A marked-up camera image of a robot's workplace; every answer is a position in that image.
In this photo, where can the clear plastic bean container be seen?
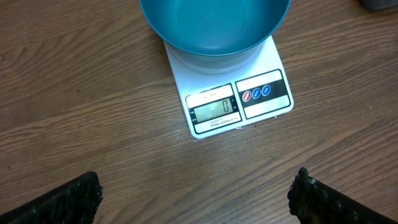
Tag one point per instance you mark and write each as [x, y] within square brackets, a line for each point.
[378, 5]

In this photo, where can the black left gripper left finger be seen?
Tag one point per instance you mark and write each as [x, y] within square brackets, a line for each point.
[76, 201]

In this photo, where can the white digital kitchen scale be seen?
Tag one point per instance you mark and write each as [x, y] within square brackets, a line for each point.
[219, 94]

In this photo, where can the teal bowl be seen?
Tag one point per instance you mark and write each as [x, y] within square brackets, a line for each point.
[214, 28]

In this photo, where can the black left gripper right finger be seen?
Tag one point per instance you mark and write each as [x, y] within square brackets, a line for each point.
[313, 202]

